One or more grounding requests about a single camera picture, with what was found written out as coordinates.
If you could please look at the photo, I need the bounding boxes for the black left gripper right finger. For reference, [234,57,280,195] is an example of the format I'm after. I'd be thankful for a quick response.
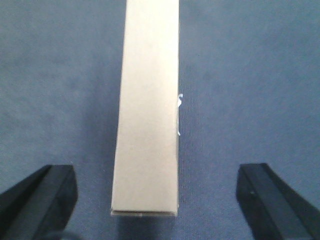
[236,163,320,240]

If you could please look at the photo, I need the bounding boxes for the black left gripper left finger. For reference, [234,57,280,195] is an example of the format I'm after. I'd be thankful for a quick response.
[0,165,78,240]

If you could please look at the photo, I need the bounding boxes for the beige cardboard package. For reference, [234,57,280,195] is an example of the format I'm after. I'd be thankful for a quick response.
[111,0,180,217]

